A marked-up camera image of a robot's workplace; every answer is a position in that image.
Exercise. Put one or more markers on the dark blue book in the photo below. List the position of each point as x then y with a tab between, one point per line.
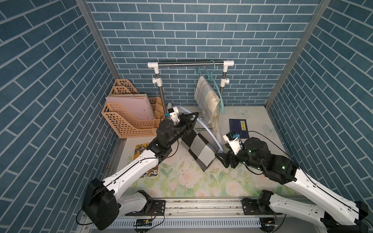
239	126

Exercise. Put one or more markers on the pink folder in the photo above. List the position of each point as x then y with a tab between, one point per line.
137	104

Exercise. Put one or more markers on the white steel clothes rack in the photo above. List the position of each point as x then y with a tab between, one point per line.
190	89

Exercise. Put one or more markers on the teal plastic hanger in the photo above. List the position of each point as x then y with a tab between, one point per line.
214	84

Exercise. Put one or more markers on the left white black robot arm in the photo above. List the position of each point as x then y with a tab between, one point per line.
104	201

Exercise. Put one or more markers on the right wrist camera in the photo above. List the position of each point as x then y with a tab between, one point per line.
234	141

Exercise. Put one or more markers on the yellow illustrated book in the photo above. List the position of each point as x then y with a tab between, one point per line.
154	172

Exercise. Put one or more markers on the orange plastic file organizer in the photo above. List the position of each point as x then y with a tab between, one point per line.
123	122

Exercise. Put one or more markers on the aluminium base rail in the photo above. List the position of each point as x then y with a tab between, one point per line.
206	215

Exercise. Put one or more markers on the plaid cream blue scarf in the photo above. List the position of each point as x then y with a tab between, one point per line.
209	102

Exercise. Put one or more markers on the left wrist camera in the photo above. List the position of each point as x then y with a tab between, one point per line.
174	114

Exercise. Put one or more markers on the black grey checkered mat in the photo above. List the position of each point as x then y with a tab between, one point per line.
200	149

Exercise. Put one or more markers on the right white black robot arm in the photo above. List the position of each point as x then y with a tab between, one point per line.
329	210

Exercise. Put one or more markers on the light blue plastic hanger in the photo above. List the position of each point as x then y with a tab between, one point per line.
205	127

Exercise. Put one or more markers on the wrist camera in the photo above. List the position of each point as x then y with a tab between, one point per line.
234	141
174	114

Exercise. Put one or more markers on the floral tablecloth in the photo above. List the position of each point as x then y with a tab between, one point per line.
180	176

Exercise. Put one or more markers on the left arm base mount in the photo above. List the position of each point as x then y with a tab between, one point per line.
142	204

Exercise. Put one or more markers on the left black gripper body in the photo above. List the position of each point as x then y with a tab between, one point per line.
185	126

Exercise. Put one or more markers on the green circuit board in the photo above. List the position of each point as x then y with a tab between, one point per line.
140	223

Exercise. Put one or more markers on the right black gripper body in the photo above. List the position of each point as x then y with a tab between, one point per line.
233	158

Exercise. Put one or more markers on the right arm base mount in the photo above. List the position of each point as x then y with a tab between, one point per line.
259	206

